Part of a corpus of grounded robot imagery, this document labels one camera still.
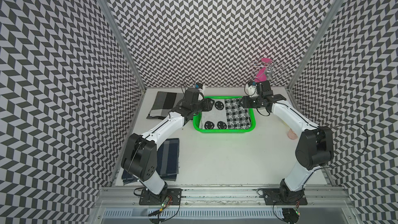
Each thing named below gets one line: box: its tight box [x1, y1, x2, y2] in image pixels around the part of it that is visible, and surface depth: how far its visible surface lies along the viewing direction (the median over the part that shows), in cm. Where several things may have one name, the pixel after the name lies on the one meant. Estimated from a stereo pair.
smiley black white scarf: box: [199, 98, 252, 130], surface depth 93 cm
